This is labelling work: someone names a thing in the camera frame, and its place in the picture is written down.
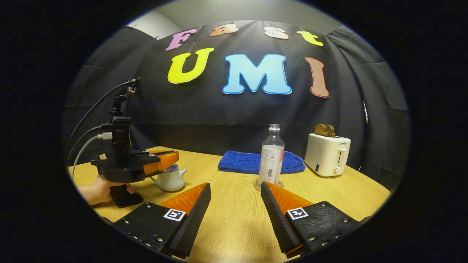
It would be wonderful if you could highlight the black backdrop cloth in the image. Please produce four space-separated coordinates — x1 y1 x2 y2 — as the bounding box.
61 19 411 191

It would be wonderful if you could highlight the white toaster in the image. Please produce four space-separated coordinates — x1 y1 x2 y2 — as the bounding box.
304 133 352 178

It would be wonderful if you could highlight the clear plastic water bottle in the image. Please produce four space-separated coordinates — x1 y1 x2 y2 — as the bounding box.
258 123 286 189

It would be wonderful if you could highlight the round cork coaster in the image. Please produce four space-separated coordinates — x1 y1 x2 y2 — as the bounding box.
254 179 285 192

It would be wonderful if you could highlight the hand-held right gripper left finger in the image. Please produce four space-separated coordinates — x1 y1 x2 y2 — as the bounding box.
113 182 212 259

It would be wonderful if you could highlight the black cable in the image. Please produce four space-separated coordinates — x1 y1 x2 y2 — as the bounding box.
67 80 129 146
67 125 112 162

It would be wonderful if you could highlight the grey cable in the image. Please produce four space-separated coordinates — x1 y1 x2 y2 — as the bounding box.
71 132 113 180

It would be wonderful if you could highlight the blue towel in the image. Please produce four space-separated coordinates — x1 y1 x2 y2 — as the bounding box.
218 150 306 175

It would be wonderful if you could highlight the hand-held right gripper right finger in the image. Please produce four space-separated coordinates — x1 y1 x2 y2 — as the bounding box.
260 181 361 259

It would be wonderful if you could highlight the white teacup with spout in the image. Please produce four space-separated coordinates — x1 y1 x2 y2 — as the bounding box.
150 167 189 193

